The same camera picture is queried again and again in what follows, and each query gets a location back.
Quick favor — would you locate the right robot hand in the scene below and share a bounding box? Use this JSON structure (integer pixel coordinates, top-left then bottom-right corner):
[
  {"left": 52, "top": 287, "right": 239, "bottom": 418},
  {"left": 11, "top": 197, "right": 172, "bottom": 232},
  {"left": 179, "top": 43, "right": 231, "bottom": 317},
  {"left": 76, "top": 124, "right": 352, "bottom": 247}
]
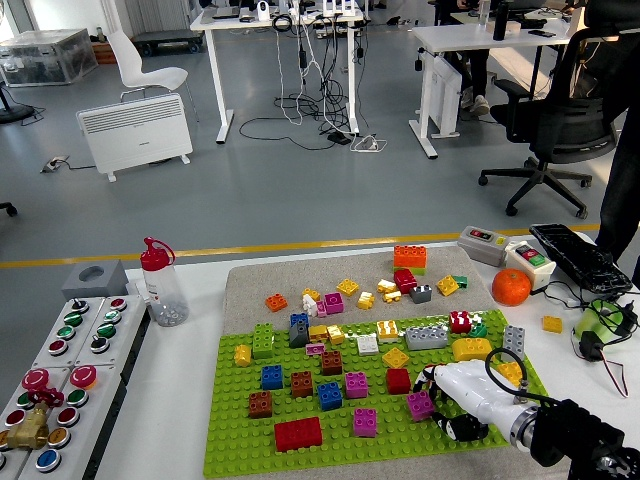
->
[{"left": 409, "top": 362, "right": 526, "bottom": 444}]

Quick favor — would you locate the magenta square brick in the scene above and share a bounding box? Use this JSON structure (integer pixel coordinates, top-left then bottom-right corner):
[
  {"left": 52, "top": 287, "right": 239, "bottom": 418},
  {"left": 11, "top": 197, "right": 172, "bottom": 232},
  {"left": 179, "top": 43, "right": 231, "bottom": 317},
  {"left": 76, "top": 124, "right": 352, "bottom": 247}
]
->
[
  {"left": 352, "top": 407, "right": 380, "bottom": 439},
  {"left": 405, "top": 389, "right": 436, "bottom": 423},
  {"left": 343, "top": 370, "right": 370, "bottom": 400}
]

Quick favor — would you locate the green studded baseplate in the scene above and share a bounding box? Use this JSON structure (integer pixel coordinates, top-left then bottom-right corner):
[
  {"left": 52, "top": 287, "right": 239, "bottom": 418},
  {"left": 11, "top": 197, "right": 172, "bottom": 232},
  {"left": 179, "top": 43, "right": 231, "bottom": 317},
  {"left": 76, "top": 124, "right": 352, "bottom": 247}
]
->
[{"left": 201, "top": 308, "right": 554, "bottom": 479}]

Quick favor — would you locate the yellow curved brick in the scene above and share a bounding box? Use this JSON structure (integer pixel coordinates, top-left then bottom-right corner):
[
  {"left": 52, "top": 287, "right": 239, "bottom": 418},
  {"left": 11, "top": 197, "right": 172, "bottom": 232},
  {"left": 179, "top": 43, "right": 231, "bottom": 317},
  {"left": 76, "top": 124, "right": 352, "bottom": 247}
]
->
[{"left": 450, "top": 336, "right": 497, "bottom": 363}]

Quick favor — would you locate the large yellow square brick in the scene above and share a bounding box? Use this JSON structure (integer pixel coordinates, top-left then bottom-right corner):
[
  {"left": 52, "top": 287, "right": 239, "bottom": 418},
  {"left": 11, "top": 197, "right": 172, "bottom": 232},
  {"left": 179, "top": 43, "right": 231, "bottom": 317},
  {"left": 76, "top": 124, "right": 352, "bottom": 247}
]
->
[{"left": 496, "top": 360, "right": 525, "bottom": 387}]

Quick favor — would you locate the tall grey brick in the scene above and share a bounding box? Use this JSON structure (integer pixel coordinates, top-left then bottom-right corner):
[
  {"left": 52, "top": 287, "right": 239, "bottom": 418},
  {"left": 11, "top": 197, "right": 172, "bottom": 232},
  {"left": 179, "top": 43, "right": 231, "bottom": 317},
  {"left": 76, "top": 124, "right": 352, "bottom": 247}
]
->
[{"left": 500, "top": 324, "right": 527, "bottom": 365}]

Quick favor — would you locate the red white striped brick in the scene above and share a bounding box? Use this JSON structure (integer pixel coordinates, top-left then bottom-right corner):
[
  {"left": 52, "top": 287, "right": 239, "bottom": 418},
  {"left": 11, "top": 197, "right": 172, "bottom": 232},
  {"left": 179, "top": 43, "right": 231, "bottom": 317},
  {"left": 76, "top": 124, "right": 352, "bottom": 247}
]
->
[{"left": 448, "top": 309, "right": 474, "bottom": 335}]

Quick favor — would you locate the long grey brick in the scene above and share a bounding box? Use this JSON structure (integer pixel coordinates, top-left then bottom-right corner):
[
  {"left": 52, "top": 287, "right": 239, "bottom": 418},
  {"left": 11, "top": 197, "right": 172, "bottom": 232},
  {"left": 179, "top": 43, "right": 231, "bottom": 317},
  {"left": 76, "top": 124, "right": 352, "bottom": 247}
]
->
[{"left": 403, "top": 324, "right": 449, "bottom": 352}]

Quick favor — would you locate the red square brick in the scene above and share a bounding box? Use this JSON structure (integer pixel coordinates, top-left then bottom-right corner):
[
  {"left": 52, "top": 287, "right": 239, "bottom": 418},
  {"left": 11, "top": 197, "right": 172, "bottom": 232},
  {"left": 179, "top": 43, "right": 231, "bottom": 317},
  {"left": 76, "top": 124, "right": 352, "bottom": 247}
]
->
[{"left": 384, "top": 367, "right": 413, "bottom": 397}]

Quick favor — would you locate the yellow flat plate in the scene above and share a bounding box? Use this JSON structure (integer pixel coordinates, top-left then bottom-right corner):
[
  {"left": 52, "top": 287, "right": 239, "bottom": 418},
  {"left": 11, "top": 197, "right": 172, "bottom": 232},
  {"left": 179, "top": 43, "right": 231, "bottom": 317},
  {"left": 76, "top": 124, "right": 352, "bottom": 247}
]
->
[{"left": 380, "top": 345, "right": 412, "bottom": 370}]

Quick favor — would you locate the orange fruit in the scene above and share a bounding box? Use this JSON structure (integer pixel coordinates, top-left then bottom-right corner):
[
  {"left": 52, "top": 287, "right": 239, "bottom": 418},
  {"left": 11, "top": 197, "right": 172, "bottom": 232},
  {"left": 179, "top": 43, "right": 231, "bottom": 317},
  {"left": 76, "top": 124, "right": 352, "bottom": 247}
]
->
[{"left": 491, "top": 268, "right": 533, "bottom": 307}]

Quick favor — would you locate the black power adapter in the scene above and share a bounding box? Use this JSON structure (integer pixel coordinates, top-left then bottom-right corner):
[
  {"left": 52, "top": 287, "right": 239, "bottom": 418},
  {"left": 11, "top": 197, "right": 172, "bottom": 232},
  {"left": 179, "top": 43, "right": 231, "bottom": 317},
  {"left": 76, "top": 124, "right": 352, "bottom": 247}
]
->
[{"left": 579, "top": 330, "right": 607, "bottom": 362}]

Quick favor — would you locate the brown brick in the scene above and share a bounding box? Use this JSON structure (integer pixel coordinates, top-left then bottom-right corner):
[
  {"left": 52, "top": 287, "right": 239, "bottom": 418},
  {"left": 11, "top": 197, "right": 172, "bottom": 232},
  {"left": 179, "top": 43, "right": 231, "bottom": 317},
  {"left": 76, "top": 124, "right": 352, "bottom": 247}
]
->
[
  {"left": 320, "top": 349, "right": 345, "bottom": 377},
  {"left": 247, "top": 389, "right": 275, "bottom": 420},
  {"left": 289, "top": 369, "right": 315, "bottom": 399}
]

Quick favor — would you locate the large orange brick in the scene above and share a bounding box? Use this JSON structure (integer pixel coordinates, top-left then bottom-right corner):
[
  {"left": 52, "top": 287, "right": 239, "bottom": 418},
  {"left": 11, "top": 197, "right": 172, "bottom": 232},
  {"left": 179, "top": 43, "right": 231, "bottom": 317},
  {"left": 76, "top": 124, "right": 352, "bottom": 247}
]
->
[{"left": 392, "top": 244, "right": 429, "bottom": 270}]

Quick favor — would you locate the black keyboard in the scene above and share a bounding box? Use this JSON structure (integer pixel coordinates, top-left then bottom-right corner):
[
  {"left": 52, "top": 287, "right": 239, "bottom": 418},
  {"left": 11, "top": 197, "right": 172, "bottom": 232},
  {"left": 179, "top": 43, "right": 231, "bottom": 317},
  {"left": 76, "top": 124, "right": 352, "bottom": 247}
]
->
[{"left": 528, "top": 223, "right": 635, "bottom": 295}]

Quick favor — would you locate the long red brick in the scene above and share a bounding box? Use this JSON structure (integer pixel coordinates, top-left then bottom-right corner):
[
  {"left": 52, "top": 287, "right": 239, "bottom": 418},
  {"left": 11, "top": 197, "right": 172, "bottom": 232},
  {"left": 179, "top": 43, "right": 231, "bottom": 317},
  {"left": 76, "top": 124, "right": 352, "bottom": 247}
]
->
[{"left": 273, "top": 415, "right": 324, "bottom": 453}]

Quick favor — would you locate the black plug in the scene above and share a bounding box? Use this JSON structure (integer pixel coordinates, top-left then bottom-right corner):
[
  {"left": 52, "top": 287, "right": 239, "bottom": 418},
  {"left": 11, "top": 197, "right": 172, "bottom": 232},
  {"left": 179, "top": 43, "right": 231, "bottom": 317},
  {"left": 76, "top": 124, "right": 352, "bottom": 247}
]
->
[{"left": 613, "top": 297, "right": 640, "bottom": 334}]

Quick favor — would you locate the dark grey slope brick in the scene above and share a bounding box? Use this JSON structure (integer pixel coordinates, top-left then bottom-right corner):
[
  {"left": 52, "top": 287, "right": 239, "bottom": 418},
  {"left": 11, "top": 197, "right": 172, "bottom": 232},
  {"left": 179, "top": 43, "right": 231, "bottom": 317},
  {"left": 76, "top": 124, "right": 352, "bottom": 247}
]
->
[{"left": 288, "top": 320, "right": 312, "bottom": 350}]

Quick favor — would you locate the grey-brown mat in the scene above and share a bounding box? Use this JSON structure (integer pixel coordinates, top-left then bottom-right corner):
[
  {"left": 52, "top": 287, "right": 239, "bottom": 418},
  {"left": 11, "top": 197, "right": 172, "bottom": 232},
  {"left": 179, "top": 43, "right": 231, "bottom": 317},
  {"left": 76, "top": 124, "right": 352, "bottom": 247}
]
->
[{"left": 221, "top": 245, "right": 586, "bottom": 480}]

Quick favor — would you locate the tall lime green brick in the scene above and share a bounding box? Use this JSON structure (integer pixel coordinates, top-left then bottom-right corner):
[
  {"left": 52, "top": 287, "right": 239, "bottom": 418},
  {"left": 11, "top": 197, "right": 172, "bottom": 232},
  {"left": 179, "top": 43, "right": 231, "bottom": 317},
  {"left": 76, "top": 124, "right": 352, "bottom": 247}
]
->
[{"left": 250, "top": 322, "right": 277, "bottom": 361}]

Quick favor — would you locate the person in dark trousers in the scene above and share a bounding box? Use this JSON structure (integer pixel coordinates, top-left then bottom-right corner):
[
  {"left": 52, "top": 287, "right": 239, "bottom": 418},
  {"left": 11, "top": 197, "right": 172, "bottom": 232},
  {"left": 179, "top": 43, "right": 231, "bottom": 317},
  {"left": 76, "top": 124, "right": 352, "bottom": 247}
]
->
[{"left": 594, "top": 99, "right": 640, "bottom": 274}]

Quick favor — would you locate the black office chair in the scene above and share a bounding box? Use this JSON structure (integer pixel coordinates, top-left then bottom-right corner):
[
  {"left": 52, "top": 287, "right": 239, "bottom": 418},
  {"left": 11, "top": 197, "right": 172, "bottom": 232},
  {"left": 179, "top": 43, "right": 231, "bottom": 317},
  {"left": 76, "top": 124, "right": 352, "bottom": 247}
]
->
[{"left": 477, "top": 0, "right": 640, "bottom": 220}]

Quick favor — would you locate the white panel under desk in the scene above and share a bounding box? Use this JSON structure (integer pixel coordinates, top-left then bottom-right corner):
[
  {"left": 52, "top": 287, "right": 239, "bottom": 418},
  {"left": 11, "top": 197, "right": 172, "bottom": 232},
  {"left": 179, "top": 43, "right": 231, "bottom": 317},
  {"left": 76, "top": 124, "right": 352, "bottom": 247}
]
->
[{"left": 430, "top": 53, "right": 463, "bottom": 140}]

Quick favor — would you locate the seated person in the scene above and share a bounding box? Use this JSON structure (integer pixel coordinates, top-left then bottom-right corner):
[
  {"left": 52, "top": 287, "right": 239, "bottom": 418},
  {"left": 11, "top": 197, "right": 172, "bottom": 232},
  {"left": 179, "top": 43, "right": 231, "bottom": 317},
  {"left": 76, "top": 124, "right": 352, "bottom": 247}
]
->
[{"left": 430, "top": 0, "right": 501, "bottom": 118}]

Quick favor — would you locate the clear bottle red cap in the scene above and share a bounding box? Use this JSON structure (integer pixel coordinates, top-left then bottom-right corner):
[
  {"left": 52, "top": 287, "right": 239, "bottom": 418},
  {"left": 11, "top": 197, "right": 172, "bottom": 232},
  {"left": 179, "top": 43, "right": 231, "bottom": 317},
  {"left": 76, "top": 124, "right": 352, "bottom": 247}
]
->
[{"left": 138, "top": 236, "right": 190, "bottom": 328}]

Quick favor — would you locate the white four-button control box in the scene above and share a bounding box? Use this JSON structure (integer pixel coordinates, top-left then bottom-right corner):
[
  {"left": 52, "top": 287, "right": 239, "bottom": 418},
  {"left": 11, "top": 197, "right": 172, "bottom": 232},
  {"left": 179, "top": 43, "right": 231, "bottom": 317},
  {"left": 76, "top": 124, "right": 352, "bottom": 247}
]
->
[
  {"left": 73, "top": 294, "right": 150, "bottom": 370},
  {"left": 31, "top": 297, "right": 107, "bottom": 370}
]

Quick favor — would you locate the black bottle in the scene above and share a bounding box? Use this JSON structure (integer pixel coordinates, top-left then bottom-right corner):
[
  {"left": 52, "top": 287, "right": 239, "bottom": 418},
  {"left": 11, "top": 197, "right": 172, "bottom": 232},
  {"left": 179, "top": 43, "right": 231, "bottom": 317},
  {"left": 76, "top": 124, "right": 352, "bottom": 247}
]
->
[{"left": 492, "top": 1, "right": 510, "bottom": 42}]

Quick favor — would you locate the grey block round hole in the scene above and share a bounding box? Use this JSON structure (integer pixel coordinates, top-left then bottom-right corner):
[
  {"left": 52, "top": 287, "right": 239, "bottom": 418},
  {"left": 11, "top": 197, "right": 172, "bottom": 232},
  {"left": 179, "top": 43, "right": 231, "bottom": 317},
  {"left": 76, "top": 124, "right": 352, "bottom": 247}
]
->
[{"left": 60, "top": 259, "right": 130, "bottom": 303}]

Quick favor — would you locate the white emergency-stop button box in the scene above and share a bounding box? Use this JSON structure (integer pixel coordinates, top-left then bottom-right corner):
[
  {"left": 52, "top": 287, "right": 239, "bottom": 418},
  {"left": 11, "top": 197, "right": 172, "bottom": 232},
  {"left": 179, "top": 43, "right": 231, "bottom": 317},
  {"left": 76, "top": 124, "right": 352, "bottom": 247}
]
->
[
  {"left": 0, "top": 367, "right": 72, "bottom": 480},
  {"left": 18, "top": 364, "right": 132, "bottom": 480}
]

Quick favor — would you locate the white panel heater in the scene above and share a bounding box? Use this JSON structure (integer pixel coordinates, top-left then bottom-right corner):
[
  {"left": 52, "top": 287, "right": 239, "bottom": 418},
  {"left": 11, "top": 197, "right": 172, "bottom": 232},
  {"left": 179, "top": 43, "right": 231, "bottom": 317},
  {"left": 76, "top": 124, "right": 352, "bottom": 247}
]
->
[{"left": 75, "top": 92, "right": 195, "bottom": 184}]

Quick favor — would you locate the white plastic chair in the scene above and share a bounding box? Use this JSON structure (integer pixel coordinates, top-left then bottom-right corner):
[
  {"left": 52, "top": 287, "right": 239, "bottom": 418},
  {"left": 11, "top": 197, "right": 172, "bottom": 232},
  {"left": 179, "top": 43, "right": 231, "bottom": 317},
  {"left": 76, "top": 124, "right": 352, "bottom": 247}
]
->
[{"left": 106, "top": 29, "right": 200, "bottom": 124}]

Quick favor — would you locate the black wheeled dolly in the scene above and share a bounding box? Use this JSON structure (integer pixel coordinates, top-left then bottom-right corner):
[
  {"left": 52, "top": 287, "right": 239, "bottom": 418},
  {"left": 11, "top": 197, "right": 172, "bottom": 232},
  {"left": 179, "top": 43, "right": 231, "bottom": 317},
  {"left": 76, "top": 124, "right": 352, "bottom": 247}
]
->
[{"left": 131, "top": 29, "right": 205, "bottom": 57}]

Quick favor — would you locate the grey floor socket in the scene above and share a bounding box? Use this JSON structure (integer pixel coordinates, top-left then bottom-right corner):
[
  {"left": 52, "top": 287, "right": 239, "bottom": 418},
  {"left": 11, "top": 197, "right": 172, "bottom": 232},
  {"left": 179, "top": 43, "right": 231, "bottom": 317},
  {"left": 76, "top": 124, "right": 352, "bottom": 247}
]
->
[{"left": 39, "top": 155, "right": 71, "bottom": 175}]

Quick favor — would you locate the wooden crate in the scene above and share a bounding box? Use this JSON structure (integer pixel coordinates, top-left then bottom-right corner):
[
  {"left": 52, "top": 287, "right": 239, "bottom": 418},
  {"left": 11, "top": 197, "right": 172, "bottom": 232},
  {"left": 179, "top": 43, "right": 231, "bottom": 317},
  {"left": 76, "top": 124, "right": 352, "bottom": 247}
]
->
[{"left": 91, "top": 41, "right": 119, "bottom": 66}]

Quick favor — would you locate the black stand base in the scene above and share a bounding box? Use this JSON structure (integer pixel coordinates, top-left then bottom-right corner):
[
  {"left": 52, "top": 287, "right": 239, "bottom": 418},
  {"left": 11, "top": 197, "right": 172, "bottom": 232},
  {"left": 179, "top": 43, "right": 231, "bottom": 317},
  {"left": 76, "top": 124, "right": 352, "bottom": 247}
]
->
[{"left": 0, "top": 82, "right": 35, "bottom": 126}]

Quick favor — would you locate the clear storage crate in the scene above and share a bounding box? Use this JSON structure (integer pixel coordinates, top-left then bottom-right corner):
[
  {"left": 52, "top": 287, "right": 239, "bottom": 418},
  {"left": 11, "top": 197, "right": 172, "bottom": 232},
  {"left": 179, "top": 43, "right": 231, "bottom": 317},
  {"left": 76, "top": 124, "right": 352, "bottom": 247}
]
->
[{"left": 0, "top": 28, "right": 100, "bottom": 89}]

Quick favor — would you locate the white red-green switch box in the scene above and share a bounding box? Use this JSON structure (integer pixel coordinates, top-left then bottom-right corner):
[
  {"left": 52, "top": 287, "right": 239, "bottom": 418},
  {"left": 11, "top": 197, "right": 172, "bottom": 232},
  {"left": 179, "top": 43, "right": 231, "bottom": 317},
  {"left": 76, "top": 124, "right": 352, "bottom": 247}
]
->
[{"left": 504, "top": 241, "right": 557, "bottom": 295}]

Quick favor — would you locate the grey switch box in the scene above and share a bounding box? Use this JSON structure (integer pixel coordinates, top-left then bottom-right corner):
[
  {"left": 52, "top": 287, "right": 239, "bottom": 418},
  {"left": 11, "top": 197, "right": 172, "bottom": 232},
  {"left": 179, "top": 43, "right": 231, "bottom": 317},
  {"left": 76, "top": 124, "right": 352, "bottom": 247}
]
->
[{"left": 457, "top": 225, "right": 510, "bottom": 267}]

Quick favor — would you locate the red black white wire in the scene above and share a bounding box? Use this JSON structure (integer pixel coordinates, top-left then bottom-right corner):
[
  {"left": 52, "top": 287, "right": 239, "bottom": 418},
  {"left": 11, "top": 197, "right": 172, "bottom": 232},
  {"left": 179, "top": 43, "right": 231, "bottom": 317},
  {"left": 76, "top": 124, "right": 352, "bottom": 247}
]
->
[{"left": 602, "top": 355, "right": 630, "bottom": 400}]

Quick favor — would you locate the white desk with cables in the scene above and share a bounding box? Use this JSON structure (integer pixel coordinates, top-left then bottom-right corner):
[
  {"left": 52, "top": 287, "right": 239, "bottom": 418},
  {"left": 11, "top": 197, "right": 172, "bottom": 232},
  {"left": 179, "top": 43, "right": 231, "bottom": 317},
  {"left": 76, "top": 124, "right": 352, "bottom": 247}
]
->
[{"left": 189, "top": 3, "right": 371, "bottom": 146}]

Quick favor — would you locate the brass valve red handle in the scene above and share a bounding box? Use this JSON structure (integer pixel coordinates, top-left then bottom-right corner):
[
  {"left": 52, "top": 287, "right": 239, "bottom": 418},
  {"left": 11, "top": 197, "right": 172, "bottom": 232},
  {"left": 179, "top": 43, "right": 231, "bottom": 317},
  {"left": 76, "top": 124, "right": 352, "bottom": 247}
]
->
[{"left": 5, "top": 387, "right": 65, "bottom": 451}]

